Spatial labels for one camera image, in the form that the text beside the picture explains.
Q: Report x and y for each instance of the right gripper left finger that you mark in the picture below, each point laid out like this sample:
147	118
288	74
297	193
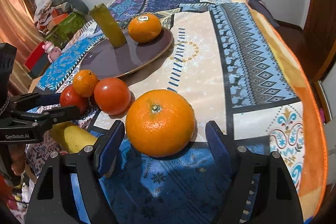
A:
53	199

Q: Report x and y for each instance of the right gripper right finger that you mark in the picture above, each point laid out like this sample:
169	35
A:
261	189

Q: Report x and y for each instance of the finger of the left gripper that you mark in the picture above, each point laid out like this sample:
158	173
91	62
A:
32	100
23	121

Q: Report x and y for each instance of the red tomato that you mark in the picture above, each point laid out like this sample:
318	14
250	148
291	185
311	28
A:
112	96
69	97

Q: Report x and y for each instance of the sugarcane piece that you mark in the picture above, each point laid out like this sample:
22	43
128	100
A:
71	137
108	25

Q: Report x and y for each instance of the small mandarin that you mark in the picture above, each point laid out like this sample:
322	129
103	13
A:
84	83

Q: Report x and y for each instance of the plain large orange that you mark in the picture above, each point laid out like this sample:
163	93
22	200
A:
160	123

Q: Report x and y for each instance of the stickered large orange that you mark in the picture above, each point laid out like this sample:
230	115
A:
144	28

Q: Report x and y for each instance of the dark blue box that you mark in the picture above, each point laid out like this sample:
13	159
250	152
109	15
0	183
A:
40	67

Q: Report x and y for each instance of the red box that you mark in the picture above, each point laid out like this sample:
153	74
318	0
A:
34	57

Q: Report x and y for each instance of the pink rabbit toy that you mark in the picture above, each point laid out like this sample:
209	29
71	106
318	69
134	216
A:
52	51

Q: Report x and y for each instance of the orange striped curtain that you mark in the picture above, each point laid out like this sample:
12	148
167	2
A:
18	29

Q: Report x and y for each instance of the dark purple plate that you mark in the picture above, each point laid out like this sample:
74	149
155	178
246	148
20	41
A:
104	60

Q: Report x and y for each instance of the patchwork patterned bedspread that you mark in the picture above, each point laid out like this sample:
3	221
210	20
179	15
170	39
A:
234	68

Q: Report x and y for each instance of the wooden wardrobe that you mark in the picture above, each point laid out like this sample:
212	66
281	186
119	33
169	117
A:
319	32

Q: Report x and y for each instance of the dark bag beside bed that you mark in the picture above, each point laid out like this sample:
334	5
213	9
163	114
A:
260	6

